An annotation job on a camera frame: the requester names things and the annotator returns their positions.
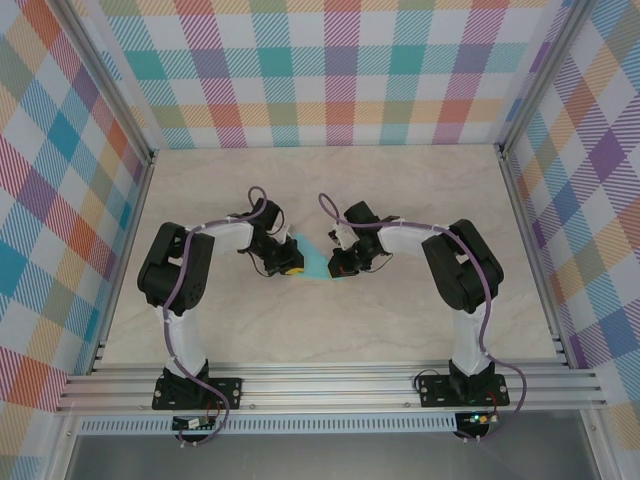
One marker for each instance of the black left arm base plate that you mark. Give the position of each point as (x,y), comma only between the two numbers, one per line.
(227,392)

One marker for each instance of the aluminium mounting rail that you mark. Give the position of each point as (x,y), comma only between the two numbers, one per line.
(330,387)

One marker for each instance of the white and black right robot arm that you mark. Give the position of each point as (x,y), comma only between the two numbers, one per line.
(460,270)

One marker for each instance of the small circuit board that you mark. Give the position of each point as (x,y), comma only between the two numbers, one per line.
(192,424)
(480,418)

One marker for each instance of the left small circuit board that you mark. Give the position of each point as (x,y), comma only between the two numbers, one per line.
(192,424)

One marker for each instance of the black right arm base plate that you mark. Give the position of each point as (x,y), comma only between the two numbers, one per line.
(435,392)

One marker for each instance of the aluminium side rail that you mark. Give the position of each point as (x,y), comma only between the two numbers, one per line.
(524,215)
(121,265)

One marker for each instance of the grey metal panel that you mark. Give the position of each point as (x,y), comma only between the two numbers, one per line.
(325,457)

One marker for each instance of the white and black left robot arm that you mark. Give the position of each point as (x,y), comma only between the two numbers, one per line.
(175,270)

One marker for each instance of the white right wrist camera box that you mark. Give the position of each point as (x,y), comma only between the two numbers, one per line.
(340,236)

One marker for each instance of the right small circuit board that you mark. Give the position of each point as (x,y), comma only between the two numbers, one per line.
(480,418)

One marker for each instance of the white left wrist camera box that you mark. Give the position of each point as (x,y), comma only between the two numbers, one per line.
(285,235)

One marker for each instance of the aluminium frame post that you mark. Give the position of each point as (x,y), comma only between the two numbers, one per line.
(115,87)
(542,75)

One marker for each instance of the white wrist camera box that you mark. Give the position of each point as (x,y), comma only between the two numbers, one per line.
(340,236)
(285,235)

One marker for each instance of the teal paper sheet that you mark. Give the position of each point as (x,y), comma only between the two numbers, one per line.
(315,260)

